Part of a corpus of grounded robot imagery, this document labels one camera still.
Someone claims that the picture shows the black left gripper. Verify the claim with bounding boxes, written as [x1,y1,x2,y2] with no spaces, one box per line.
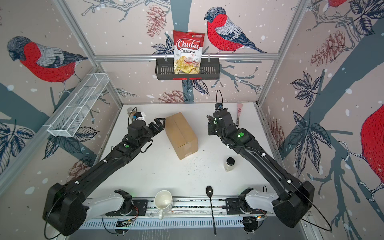
[138,116,166,149]

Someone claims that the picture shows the brown cardboard express box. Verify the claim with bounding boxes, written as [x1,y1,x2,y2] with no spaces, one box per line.
[165,112,198,160]

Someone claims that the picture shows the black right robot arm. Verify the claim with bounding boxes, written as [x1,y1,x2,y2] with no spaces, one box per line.
[207,109,315,228]

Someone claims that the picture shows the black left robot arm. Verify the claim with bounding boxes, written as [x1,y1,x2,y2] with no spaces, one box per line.
[43,118,166,236]

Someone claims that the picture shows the brown spice jar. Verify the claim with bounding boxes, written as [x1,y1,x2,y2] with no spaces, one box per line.
[127,107,137,117]

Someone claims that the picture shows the black lid glass jar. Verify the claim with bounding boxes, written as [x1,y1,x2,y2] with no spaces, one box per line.
[225,157,235,172]

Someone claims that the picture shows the black long spoon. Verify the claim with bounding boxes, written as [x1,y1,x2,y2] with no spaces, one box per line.
[206,186,217,236]

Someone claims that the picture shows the cream ceramic mug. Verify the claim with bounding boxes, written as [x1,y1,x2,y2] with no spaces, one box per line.
[155,190,173,220]

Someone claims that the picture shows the Chuba cassava chips bag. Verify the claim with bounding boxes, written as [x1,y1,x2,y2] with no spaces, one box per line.
[173,30,205,74]

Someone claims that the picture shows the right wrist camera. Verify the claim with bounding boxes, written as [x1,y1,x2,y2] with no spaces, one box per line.
[215,103,224,111]

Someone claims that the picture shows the black wire wall basket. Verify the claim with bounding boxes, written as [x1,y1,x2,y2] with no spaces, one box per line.
[155,57,220,81]

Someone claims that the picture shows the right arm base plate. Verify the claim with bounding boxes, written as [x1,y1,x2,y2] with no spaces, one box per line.
[223,198,267,216]

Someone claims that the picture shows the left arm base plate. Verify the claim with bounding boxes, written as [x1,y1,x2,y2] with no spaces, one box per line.
[106,199,149,217]

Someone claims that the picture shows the aluminium front rail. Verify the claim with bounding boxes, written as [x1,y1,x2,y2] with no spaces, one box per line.
[64,194,310,220]

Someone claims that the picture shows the white wire mesh shelf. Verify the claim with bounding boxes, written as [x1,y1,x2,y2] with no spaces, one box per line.
[48,73,110,137]

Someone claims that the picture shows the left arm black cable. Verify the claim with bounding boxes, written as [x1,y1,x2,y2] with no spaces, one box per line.
[100,214,140,236]

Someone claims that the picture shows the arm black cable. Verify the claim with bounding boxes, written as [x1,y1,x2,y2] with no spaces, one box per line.
[100,214,140,236]
[287,179,333,233]

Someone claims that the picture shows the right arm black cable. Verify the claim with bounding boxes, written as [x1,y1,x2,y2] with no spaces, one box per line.
[287,179,333,233]

